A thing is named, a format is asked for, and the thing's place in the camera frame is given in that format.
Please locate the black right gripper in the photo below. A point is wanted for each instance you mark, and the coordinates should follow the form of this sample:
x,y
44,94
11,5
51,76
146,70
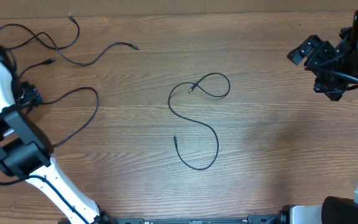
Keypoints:
x,y
309,44

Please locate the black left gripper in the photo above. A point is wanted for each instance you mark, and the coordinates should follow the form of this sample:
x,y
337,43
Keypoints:
x,y
32,96

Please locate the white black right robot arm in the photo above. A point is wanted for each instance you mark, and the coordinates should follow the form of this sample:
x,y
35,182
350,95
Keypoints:
x,y
333,209

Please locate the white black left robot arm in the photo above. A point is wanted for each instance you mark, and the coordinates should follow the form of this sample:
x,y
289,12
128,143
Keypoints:
x,y
26,153

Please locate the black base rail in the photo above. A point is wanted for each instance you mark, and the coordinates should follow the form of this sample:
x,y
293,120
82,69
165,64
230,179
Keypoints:
x,y
250,219

